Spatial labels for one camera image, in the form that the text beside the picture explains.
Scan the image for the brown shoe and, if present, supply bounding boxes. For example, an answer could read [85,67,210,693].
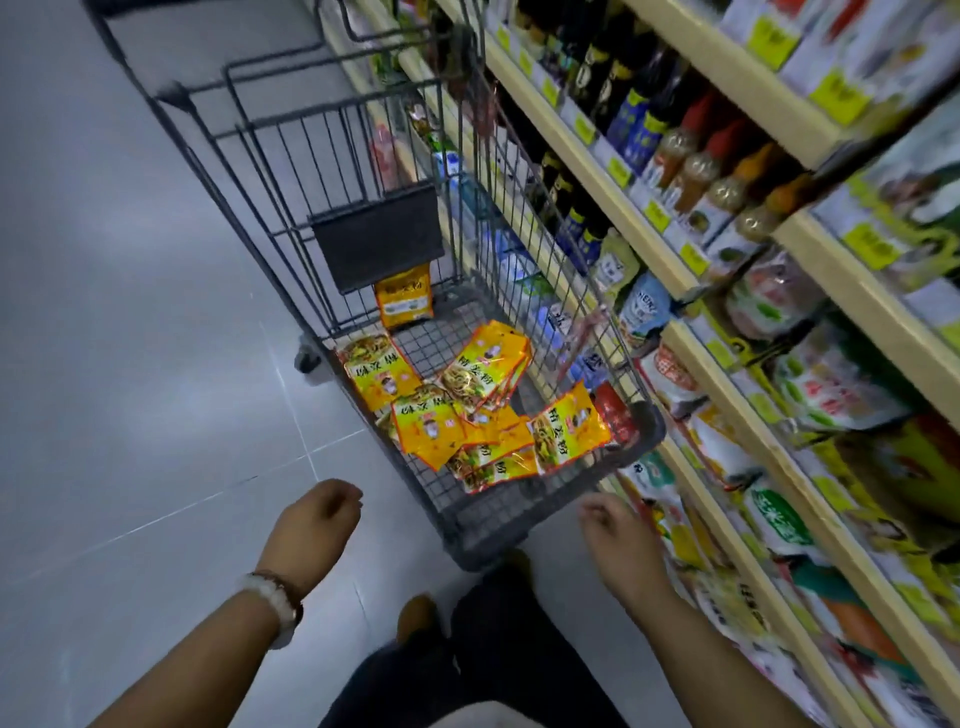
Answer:
[394,595,441,647]

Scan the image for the pale green pouch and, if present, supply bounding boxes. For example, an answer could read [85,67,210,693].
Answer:
[589,232,644,302]

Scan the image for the black plastic cart flap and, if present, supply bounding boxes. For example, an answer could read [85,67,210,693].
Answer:
[307,183,447,296]

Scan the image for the pile of seasoning packets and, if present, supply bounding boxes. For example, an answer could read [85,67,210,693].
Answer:
[337,262,617,497]

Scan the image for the rows of assorted seasoning packets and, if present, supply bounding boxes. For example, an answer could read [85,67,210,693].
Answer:
[600,90,960,728]

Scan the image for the person's right forearm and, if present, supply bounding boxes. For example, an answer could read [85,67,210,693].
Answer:
[630,592,819,728]

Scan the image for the row of small dark bottles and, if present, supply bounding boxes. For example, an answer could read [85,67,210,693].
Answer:
[495,105,617,272]

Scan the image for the grey wire shopping cart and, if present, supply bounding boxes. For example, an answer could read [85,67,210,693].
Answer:
[82,0,669,572]

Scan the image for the grey shirt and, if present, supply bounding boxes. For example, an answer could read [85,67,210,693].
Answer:
[427,697,549,728]

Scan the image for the person's left forearm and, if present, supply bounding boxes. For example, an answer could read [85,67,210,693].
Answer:
[90,585,302,728]

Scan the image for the blue white pouch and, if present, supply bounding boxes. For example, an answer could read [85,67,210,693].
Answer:
[618,273,677,341]

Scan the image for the dark red bracelet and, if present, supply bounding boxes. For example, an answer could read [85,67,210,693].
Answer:
[277,570,308,620]

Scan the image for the person's left hand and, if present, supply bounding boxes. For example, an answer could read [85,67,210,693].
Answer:
[255,480,365,599]

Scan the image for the row of dark sauce bottles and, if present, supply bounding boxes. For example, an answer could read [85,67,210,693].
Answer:
[510,0,695,174]

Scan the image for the row of yellow price tags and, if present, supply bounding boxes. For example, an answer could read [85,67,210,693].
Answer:
[495,15,722,287]

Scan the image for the wooden store shelving with goods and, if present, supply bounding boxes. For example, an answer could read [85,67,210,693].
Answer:
[322,0,960,728]

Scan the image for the white bead bracelet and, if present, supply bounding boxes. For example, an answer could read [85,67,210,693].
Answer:
[240,573,302,650]

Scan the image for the black trousers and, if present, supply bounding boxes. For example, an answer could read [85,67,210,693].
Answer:
[318,555,632,728]

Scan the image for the person's right hand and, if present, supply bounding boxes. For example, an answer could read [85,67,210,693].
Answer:
[577,492,677,624]

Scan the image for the row of blue packets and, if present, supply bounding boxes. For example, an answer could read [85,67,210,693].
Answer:
[405,105,605,392]

